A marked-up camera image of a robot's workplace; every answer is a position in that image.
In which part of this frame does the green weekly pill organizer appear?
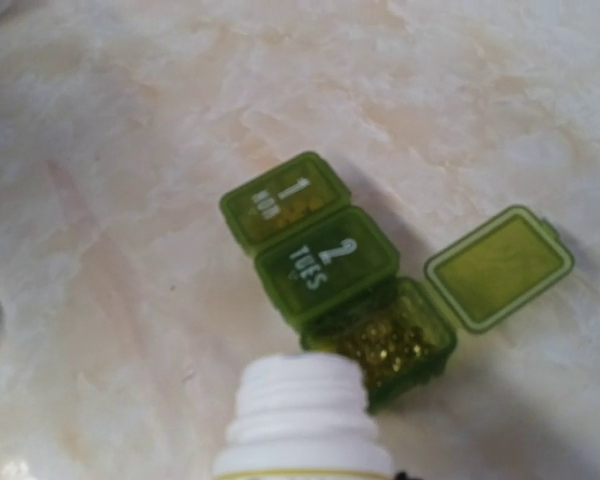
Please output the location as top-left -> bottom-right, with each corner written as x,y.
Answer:
220,152 -> 575,410

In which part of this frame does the white pill bottle front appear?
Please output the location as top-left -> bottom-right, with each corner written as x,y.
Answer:
212,353 -> 396,479

